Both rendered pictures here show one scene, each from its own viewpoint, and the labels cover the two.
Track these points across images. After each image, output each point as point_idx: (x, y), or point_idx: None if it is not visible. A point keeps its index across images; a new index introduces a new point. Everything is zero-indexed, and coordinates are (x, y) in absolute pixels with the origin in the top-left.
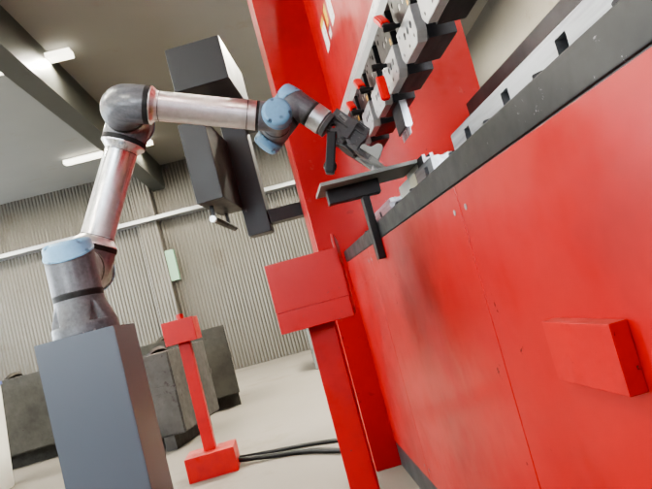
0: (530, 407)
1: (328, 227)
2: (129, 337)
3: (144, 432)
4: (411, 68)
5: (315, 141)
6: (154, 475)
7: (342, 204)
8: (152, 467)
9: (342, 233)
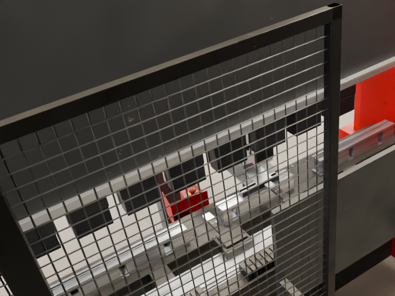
0: None
1: (369, 103)
2: None
3: (166, 189)
4: (211, 165)
5: None
6: (170, 201)
7: (382, 95)
8: (169, 199)
9: (376, 112)
